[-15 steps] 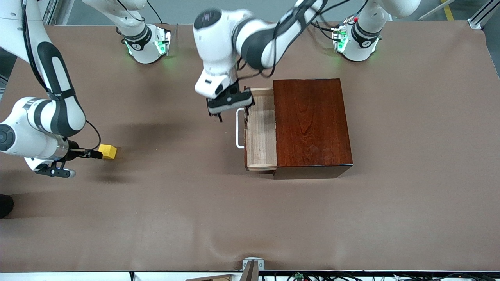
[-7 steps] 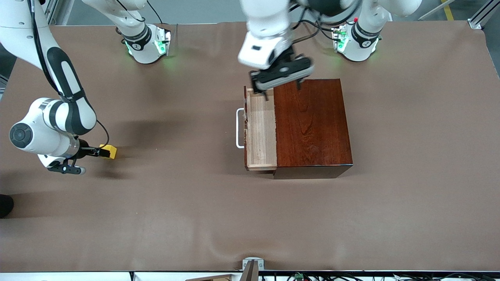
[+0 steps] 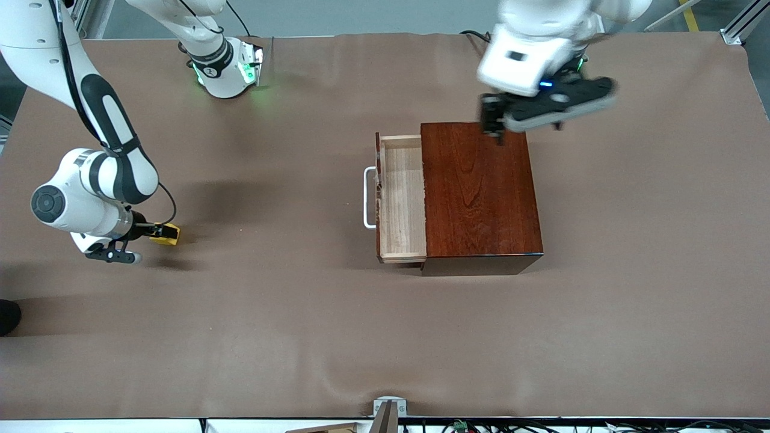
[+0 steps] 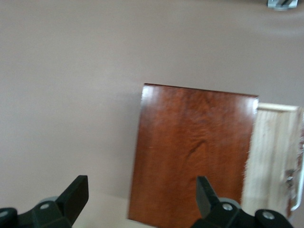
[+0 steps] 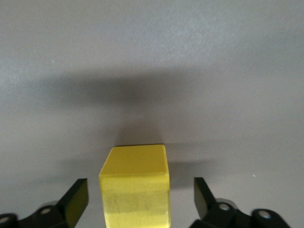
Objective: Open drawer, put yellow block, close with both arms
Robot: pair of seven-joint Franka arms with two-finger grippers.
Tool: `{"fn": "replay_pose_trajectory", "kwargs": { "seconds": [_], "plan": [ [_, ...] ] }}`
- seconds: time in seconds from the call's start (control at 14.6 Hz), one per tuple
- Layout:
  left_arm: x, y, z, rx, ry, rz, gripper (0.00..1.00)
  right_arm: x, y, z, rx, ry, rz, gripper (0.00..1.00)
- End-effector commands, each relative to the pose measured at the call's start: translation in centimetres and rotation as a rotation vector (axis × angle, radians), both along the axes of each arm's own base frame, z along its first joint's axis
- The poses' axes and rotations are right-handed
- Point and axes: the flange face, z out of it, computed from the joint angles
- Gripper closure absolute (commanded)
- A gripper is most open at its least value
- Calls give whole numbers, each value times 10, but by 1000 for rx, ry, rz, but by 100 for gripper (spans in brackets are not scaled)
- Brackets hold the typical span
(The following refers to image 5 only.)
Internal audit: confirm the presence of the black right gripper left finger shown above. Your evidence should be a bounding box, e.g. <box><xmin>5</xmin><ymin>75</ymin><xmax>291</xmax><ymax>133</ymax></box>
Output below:
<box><xmin>0</xmin><ymin>178</ymin><xmax>90</xmax><ymax>228</ymax></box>

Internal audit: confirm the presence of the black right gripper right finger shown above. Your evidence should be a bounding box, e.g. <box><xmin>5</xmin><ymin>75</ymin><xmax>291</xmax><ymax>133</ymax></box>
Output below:
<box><xmin>191</xmin><ymin>177</ymin><xmax>292</xmax><ymax>228</ymax></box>

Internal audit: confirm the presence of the yellow wooden block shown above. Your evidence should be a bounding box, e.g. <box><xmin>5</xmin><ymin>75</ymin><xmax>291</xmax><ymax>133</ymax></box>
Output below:
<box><xmin>98</xmin><ymin>144</ymin><xmax>172</xmax><ymax>228</ymax></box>

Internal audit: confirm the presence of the brown table cover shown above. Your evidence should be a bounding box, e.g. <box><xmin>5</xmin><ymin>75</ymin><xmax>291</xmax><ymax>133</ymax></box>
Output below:
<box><xmin>0</xmin><ymin>0</ymin><xmax>304</xmax><ymax>228</ymax></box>

